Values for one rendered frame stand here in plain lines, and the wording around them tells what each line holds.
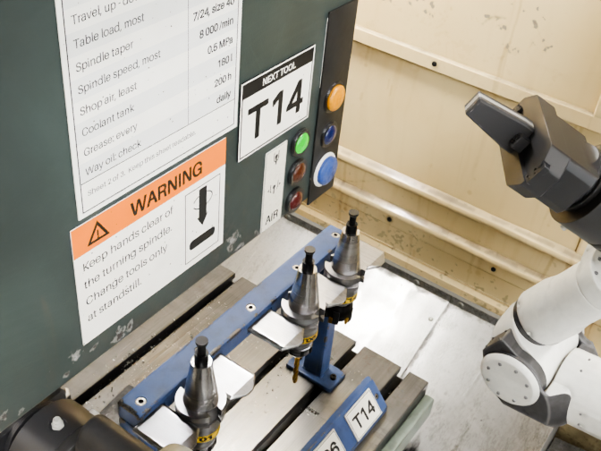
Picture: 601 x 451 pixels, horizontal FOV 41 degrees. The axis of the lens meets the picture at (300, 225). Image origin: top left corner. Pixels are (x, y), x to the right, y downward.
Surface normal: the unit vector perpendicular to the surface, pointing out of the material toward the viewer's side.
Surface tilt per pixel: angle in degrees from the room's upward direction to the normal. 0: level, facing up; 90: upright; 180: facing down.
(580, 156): 30
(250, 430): 0
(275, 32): 90
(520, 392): 96
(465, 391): 24
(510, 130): 90
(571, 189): 90
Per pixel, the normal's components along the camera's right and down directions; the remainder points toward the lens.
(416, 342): -0.15, -0.53
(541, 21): -0.58, 0.46
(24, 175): 0.81, 0.41
